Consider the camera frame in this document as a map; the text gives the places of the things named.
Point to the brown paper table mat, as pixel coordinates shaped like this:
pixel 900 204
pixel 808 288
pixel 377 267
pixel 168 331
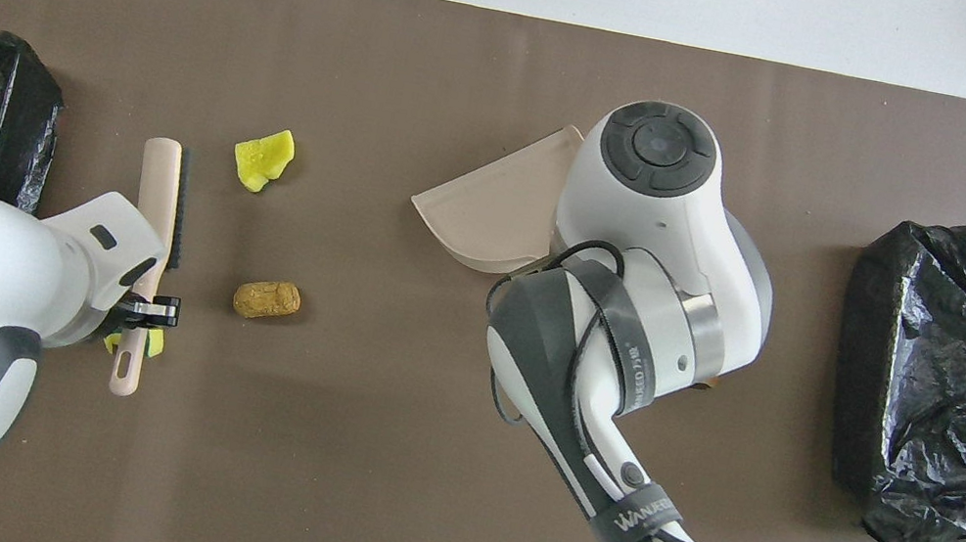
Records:
pixel 362 448

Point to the brown cork-like piece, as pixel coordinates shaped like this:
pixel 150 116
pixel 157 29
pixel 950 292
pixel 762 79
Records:
pixel 267 300

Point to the yellow and green sponge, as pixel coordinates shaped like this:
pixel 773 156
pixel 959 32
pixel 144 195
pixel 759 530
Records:
pixel 154 342

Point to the beige hand brush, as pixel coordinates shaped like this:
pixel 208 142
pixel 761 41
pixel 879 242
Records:
pixel 157 194

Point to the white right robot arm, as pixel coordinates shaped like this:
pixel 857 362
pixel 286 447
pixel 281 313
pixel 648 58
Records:
pixel 641 219

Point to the pink plastic dustpan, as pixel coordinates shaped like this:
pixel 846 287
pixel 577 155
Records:
pixel 493 213

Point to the yellow sponge piece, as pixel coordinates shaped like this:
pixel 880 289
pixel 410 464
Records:
pixel 262 161

